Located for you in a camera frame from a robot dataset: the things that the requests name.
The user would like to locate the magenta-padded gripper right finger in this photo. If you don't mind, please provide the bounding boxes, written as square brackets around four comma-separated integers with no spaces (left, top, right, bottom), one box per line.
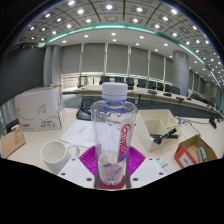
[125,145,166,190]

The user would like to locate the black pouch with cable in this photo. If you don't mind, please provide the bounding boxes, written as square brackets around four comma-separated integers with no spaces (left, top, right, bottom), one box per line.
[75,98,94,122]

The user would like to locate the black handheld tool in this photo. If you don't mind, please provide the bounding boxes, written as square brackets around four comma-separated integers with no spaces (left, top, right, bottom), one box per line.
[152,127,178,145]

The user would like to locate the small open white box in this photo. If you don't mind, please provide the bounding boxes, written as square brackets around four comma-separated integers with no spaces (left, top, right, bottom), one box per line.
[134,108,184,153]

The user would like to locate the white ceramic mug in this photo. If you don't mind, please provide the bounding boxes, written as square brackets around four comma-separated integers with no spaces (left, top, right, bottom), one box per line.
[40,139,81,175]

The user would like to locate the white printed paper sheet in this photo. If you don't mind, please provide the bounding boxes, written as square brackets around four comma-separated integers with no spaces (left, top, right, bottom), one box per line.
[59,119,98,148]

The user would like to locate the open red-sided cardboard box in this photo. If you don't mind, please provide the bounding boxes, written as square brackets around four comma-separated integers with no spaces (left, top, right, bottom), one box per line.
[174,134,218,169]

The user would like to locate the row of black office chairs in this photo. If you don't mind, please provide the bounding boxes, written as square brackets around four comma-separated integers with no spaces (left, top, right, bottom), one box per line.
[78,75,218,104]

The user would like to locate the black rectangular device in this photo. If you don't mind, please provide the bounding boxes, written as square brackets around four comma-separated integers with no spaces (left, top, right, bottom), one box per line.
[4,118,21,134]

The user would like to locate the round ceiling lights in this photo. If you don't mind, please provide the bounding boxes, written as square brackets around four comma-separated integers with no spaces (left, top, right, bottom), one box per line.
[19,0,224,81]

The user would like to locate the flat brown cardboard sheet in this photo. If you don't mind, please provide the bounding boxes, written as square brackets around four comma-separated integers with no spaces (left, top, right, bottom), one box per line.
[0,128,27,159]

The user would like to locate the large white cardboard box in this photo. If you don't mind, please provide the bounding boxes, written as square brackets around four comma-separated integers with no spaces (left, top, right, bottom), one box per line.
[13,85,65,133]

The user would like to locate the long curved conference desk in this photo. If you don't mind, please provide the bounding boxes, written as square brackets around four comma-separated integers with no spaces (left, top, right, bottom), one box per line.
[76,83,224,118]

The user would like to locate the small teal tool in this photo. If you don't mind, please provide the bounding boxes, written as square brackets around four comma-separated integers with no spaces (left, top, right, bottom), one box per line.
[196,146,208,163]

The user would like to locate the clear plastic water bottle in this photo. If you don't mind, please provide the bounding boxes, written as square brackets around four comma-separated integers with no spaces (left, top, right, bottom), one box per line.
[90,82,138,187]

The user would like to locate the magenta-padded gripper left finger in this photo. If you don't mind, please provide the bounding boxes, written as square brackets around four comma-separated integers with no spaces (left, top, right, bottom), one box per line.
[57,145,100,190]

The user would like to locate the black desk microphone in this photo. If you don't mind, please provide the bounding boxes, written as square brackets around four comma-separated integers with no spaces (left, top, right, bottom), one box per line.
[208,115,218,129]

